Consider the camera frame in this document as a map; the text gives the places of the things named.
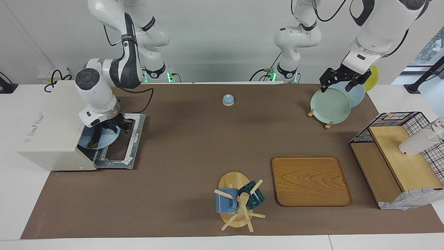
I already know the light blue plate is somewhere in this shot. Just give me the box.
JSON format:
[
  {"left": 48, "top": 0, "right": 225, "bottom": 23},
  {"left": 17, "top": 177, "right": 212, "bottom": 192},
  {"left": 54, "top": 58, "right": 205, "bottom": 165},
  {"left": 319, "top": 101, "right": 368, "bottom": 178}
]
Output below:
[{"left": 78, "top": 126, "right": 121, "bottom": 150}]

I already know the white glass oven door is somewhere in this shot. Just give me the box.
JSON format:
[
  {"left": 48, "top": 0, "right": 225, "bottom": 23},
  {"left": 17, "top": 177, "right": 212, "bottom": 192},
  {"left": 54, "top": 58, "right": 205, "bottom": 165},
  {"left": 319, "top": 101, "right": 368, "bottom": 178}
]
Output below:
[{"left": 94, "top": 113, "right": 146, "bottom": 170}]

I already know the dark purple eggplant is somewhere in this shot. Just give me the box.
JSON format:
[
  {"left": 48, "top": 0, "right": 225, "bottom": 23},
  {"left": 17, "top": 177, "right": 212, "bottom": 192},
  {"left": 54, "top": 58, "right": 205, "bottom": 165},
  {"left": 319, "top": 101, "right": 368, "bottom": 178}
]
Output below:
[{"left": 88, "top": 128, "right": 105, "bottom": 149}]

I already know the white toaster oven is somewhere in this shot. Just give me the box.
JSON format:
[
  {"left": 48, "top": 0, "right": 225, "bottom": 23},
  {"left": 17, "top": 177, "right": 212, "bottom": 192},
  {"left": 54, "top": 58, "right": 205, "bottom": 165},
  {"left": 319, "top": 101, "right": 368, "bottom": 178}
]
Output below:
[{"left": 18, "top": 81, "right": 146, "bottom": 171}]

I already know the blue racked plate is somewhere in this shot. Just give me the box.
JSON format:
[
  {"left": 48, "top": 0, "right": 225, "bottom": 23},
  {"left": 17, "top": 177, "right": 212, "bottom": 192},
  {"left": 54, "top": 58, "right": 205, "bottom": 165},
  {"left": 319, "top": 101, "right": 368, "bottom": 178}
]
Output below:
[{"left": 335, "top": 81, "right": 365, "bottom": 108}]

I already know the yellow plate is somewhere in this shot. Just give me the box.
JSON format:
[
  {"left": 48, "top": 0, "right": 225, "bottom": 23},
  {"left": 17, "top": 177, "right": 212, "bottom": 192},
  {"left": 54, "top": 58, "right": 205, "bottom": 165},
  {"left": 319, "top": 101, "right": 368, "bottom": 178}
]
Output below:
[{"left": 364, "top": 64, "right": 379, "bottom": 92}]

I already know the pale green plate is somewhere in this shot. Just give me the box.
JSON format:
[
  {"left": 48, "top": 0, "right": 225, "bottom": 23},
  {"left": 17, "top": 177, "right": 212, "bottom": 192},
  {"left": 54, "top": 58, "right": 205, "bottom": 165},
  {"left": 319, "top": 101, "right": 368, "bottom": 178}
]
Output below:
[{"left": 310, "top": 88, "right": 351, "bottom": 124}]

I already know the wooden plate rack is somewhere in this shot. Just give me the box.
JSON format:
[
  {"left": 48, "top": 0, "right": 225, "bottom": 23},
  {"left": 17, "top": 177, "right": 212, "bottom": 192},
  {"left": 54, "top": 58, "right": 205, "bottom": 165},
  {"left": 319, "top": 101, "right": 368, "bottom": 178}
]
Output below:
[{"left": 307, "top": 108, "right": 333, "bottom": 130}]

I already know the brown table mat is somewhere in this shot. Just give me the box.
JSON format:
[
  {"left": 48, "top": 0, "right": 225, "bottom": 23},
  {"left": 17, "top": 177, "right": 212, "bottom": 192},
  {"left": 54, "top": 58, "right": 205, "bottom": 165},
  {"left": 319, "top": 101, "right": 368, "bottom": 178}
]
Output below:
[{"left": 20, "top": 83, "right": 444, "bottom": 239}]

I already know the white cup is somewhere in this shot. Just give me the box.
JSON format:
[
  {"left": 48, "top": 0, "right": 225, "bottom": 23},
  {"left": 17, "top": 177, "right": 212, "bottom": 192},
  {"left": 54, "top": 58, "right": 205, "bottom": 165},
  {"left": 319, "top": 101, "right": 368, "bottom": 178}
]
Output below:
[{"left": 399, "top": 128, "right": 441, "bottom": 157}]

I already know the grey framed window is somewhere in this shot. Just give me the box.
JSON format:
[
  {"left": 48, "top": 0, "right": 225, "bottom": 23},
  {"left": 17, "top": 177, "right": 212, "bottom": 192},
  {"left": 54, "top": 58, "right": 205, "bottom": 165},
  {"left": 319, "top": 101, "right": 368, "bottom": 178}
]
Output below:
[{"left": 392, "top": 26, "right": 444, "bottom": 85}]

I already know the light wooden stepped shelf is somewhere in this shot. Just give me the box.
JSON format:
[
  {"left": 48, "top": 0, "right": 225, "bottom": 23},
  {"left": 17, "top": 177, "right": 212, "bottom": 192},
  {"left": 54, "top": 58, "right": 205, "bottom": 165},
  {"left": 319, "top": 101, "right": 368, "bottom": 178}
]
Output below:
[{"left": 350, "top": 126, "right": 444, "bottom": 209}]

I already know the clear glass cup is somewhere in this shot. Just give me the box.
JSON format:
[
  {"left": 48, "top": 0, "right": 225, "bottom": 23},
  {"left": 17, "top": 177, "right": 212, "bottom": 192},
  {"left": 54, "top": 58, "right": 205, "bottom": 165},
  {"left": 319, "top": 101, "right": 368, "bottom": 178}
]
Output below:
[{"left": 430, "top": 117, "right": 444, "bottom": 141}]

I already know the brown wooden tray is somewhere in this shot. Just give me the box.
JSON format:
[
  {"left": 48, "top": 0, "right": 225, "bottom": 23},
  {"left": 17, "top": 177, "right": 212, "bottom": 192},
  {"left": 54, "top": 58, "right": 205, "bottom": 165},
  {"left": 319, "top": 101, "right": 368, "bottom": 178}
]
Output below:
[{"left": 272, "top": 156, "right": 353, "bottom": 207}]

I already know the black clamp device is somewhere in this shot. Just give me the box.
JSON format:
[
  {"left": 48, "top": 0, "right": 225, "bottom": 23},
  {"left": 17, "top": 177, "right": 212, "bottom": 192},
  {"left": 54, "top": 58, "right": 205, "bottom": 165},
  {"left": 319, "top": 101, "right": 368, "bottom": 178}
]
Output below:
[{"left": 0, "top": 72, "right": 18, "bottom": 94}]

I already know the wooden mug tree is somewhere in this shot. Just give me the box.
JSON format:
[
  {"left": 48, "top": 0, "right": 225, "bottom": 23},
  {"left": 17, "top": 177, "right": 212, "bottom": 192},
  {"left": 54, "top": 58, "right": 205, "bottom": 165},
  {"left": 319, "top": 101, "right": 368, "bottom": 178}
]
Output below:
[{"left": 214, "top": 172, "right": 266, "bottom": 233}]

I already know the blue mug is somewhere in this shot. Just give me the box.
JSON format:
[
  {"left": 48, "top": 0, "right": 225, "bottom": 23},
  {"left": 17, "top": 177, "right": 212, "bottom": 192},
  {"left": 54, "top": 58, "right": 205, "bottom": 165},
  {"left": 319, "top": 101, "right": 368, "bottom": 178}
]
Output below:
[{"left": 215, "top": 188, "right": 239, "bottom": 214}]

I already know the grey patterned cloth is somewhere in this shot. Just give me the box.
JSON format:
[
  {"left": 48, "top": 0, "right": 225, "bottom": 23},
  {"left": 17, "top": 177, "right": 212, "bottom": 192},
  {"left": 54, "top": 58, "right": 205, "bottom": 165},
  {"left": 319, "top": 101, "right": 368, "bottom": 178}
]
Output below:
[{"left": 379, "top": 186, "right": 444, "bottom": 210}]

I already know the dark green mug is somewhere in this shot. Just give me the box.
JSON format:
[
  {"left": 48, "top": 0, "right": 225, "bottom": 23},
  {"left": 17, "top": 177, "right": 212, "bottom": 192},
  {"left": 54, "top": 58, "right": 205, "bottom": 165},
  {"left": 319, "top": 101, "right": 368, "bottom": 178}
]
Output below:
[{"left": 238, "top": 181, "right": 265, "bottom": 210}]

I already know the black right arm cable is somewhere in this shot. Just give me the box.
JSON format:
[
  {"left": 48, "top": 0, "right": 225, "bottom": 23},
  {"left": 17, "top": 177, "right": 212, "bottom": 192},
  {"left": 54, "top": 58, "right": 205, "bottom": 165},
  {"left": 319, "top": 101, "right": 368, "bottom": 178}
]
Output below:
[{"left": 111, "top": 87, "right": 154, "bottom": 114}]

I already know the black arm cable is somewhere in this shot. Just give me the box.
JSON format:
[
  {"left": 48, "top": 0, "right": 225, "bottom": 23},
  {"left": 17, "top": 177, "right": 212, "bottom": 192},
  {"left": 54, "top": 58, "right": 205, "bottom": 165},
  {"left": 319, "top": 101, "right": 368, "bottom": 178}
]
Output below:
[
  {"left": 312, "top": 0, "right": 347, "bottom": 22},
  {"left": 111, "top": 87, "right": 154, "bottom": 114}
]

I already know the black wire basket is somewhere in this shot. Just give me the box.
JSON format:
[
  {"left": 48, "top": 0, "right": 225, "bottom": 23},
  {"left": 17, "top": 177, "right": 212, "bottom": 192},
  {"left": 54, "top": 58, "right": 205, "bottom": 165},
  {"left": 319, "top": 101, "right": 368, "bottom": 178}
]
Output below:
[{"left": 349, "top": 111, "right": 444, "bottom": 184}]

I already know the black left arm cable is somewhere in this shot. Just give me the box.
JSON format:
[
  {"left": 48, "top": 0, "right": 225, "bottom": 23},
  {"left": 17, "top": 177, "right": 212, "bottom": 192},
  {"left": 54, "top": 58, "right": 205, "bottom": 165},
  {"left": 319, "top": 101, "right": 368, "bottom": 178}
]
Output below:
[{"left": 312, "top": 0, "right": 347, "bottom": 22}]

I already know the black base cable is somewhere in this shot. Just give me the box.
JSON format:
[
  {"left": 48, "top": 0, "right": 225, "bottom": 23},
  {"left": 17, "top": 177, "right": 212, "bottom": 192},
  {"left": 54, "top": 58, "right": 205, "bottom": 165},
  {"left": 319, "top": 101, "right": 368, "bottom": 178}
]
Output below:
[{"left": 249, "top": 69, "right": 274, "bottom": 82}]

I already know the black coiled cable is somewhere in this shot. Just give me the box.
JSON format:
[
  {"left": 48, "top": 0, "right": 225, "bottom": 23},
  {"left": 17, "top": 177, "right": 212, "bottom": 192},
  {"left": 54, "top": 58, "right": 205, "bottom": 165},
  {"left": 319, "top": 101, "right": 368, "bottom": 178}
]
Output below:
[{"left": 44, "top": 69, "right": 73, "bottom": 92}]

